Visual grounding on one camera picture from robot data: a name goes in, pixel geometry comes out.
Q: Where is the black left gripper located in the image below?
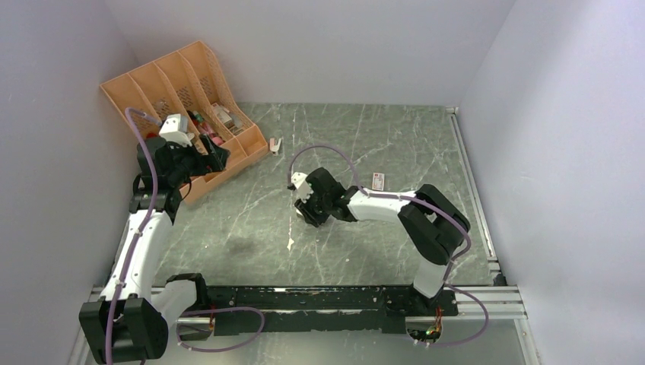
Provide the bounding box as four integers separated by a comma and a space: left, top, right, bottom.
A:
166, 133, 229, 185

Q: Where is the small staple box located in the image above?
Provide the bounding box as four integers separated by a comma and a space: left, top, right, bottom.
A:
371, 173, 385, 191

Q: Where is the pink white stapler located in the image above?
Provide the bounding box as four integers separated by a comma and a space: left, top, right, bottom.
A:
269, 138, 282, 156

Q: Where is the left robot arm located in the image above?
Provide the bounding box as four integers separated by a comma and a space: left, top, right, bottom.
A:
78, 137, 230, 364

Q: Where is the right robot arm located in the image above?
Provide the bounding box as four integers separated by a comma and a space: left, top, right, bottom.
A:
288, 167, 471, 315

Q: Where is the peach plastic file organizer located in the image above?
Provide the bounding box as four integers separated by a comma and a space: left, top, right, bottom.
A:
100, 41, 269, 203

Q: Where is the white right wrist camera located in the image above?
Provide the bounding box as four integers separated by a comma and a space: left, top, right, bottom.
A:
288, 172, 313, 202

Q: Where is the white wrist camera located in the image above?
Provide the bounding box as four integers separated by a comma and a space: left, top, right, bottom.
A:
288, 172, 313, 202
159, 113, 194, 147

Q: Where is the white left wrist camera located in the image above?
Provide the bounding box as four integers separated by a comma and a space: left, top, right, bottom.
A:
159, 113, 194, 147

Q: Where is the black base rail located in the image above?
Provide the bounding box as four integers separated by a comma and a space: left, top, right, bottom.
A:
182, 284, 458, 336

